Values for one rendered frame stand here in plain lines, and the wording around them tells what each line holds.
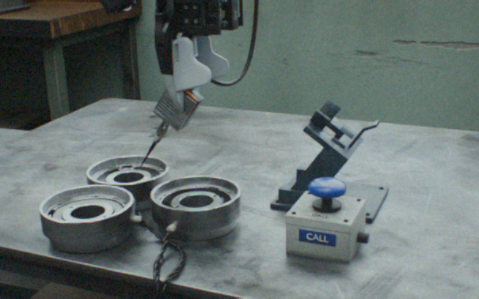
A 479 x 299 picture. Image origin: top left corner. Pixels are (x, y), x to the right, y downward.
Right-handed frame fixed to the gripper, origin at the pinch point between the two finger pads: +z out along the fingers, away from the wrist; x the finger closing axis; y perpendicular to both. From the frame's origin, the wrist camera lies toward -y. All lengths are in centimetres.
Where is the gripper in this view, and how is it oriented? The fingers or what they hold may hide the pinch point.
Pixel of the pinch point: (181, 97)
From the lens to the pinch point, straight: 81.9
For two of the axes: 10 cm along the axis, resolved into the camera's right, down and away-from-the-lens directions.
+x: 3.8, -3.2, 8.7
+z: 0.3, 9.4, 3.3
